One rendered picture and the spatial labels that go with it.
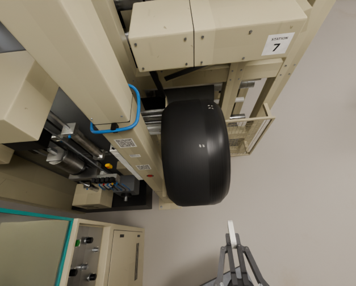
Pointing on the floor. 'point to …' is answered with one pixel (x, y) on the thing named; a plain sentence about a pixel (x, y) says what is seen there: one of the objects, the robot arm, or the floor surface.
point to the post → (83, 70)
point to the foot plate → (167, 205)
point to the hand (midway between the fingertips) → (231, 234)
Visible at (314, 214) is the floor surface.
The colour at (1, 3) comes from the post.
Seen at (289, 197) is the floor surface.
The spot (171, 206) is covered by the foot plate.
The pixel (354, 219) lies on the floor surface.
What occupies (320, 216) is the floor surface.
